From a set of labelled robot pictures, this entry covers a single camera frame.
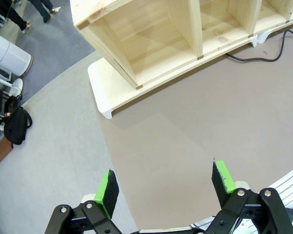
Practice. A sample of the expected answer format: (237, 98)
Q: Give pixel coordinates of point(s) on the person in red and blue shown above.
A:
(42, 9)

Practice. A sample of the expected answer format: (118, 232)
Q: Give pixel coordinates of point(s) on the brown flat board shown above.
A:
(3, 151)

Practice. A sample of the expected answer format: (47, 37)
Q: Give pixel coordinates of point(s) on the person's legs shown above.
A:
(14, 14)

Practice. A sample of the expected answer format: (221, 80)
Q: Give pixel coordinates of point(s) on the white stand fixture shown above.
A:
(13, 87)

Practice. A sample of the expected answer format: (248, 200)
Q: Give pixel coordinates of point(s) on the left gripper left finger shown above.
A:
(107, 192)

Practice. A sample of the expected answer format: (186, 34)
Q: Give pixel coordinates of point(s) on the black backpack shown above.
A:
(15, 126)

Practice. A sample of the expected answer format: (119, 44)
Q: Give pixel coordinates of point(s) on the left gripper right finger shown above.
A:
(222, 185)

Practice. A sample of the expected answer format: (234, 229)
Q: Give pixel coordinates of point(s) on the white cylindrical air purifier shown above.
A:
(7, 54)

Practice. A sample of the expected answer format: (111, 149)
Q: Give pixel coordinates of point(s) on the aluminium table frame rail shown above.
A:
(290, 185)

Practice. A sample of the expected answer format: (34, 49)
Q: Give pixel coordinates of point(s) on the wooden riser with white legs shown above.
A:
(112, 85)
(263, 36)

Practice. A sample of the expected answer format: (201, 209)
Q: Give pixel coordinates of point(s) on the light wooden compartment shelf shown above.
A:
(149, 31)

